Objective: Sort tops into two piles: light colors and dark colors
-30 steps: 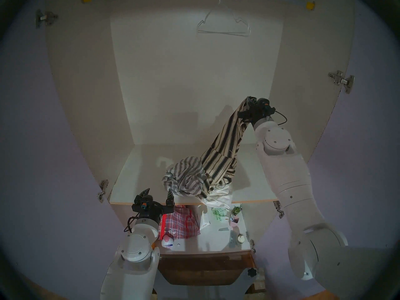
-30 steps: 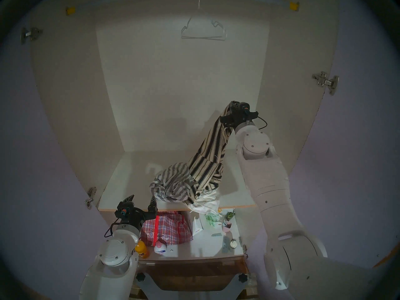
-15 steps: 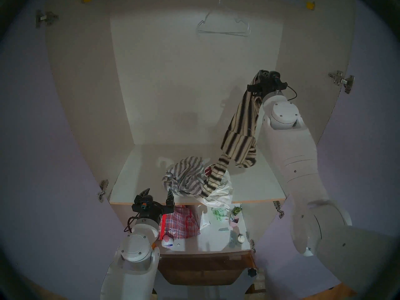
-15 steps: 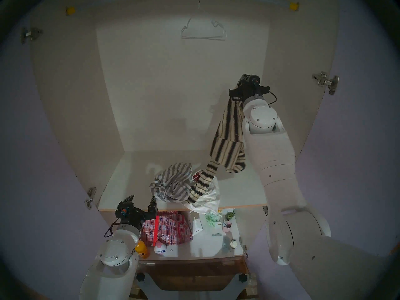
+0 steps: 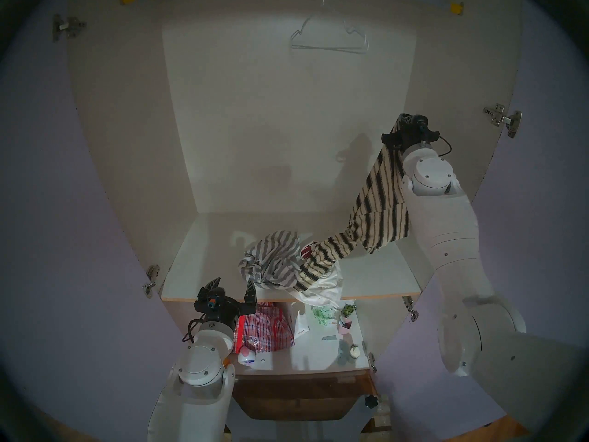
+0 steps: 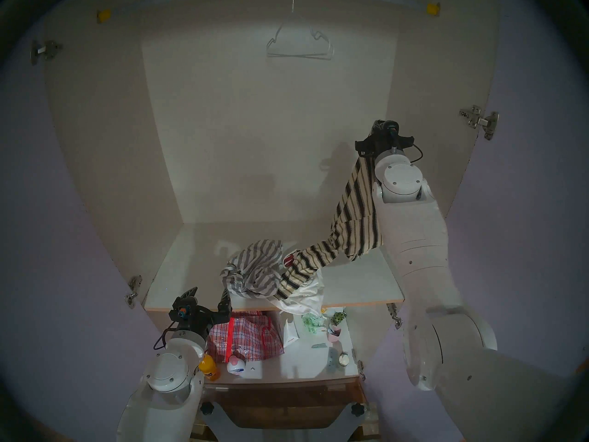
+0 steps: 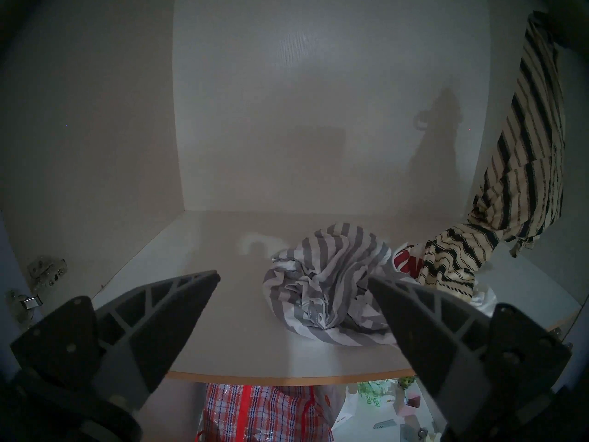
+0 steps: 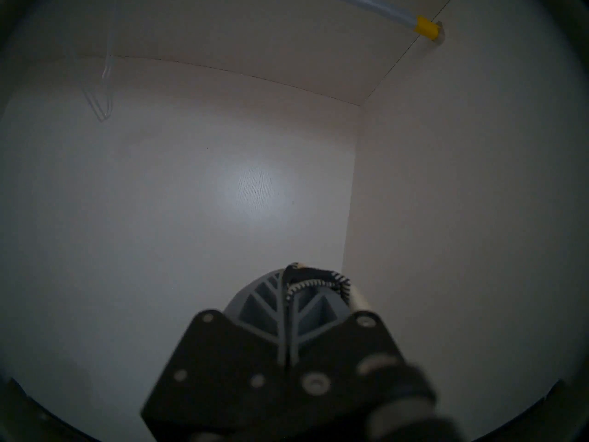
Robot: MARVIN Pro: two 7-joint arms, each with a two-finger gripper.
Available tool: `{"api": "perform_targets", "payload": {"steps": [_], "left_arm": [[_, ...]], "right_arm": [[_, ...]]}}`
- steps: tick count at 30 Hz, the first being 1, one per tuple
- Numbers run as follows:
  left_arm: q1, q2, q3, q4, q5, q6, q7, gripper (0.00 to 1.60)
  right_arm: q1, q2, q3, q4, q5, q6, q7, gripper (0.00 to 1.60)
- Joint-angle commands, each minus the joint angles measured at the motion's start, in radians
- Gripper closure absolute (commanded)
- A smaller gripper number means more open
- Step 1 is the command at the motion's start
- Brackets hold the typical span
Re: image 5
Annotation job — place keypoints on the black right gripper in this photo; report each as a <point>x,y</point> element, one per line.
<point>416,135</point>

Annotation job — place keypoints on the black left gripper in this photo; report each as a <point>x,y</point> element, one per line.
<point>218,308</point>

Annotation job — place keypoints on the grey white striped top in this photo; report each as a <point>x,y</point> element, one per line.
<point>271,257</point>

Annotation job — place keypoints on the beige black striped top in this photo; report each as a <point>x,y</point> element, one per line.
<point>382,206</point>

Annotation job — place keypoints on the white top with red print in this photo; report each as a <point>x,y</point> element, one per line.
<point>324,291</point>

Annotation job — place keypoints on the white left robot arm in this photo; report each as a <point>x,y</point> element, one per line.
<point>202,369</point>

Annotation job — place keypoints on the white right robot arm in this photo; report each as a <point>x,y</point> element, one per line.
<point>451,234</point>

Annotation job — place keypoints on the red plaid woven bag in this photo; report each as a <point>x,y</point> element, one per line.
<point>267,328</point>

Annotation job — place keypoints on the white bottle with pink cap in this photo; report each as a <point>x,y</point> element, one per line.
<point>247,356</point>

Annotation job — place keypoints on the small white paper bag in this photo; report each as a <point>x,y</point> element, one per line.
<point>300,328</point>

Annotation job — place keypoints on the metal door hinge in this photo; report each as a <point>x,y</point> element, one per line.
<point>504,119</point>
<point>69,26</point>
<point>372,363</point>
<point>152,273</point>
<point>408,303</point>

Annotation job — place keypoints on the green patterned packet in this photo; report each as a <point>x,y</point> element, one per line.
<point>324,314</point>

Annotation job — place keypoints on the small green potted plant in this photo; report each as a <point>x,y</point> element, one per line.
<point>348,310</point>

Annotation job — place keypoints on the pink cup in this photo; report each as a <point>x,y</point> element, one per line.
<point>344,328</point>

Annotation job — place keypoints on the white wardrobe body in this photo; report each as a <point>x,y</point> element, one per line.
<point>285,123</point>

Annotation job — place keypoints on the brown wooden drawer front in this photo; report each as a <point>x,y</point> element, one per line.
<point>299,395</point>

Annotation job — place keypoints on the grey translucent plastic piece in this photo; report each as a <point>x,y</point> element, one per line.
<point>343,353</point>

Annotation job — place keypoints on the lilac wardrobe door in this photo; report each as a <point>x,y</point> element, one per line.
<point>538,192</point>
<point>55,215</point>

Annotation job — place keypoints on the black star knob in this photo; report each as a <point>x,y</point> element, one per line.
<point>371,401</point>

